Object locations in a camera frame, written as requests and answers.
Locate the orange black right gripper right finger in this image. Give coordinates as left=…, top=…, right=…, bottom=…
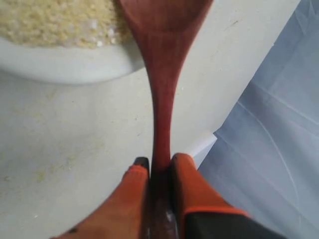
left=172, top=153, right=283, bottom=239

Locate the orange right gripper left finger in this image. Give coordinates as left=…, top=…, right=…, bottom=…
left=57, top=157, right=149, bottom=239

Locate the dark red wooden spoon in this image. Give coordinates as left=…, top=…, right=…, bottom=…
left=120, top=0, right=212, bottom=239

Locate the yellow cooked grain porridge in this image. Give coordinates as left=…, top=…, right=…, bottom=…
left=0, top=0, right=132, bottom=48

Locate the white backdrop cloth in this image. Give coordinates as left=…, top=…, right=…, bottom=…
left=199, top=0, right=319, bottom=239

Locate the white ceramic bowl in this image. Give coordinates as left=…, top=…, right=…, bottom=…
left=0, top=38, right=144, bottom=85

